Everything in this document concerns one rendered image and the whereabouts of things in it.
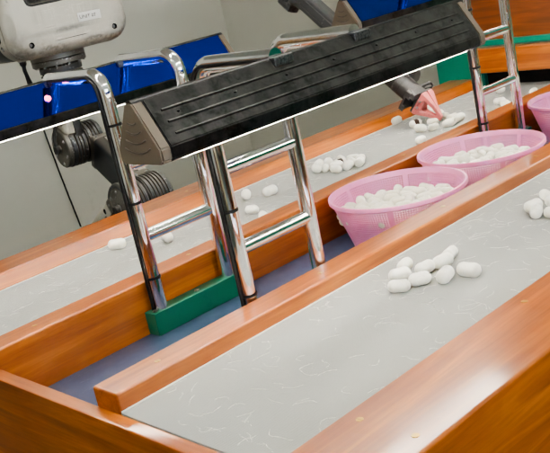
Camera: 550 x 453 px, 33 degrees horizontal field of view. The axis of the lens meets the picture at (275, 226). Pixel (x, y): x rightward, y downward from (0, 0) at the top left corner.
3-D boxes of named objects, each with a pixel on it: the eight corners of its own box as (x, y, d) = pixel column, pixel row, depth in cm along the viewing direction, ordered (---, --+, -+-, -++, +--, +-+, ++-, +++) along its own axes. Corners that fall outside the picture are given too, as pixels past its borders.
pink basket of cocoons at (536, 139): (408, 213, 191) (400, 169, 189) (441, 176, 214) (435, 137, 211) (539, 204, 179) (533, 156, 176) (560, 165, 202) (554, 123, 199)
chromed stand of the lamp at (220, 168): (243, 358, 138) (172, 61, 126) (332, 306, 151) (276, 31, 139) (335, 381, 124) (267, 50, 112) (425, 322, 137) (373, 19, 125)
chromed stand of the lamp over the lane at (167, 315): (98, 320, 167) (30, 76, 155) (182, 279, 180) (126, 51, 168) (160, 336, 154) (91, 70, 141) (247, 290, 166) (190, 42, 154)
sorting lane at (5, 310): (-93, 341, 164) (-97, 331, 163) (484, 93, 277) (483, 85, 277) (-16, 372, 142) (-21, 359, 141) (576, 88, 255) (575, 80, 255)
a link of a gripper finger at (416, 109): (457, 103, 239) (431, 81, 242) (441, 111, 234) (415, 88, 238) (447, 123, 243) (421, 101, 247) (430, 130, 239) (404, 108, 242)
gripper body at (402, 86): (436, 84, 242) (415, 67, 245) (412, 93, 236) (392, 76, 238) (425, 103, 247) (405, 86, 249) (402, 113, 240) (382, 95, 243)
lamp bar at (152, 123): (120, 164, 106) (104, 102, 104) (444, 48, 145) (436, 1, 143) (163, 165, 100) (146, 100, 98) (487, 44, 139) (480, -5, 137)
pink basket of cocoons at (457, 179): (309, 252, 180) (299, 206, 178) (394, 208, 197) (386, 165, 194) (418, 265, 161) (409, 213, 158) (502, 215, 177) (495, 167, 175)
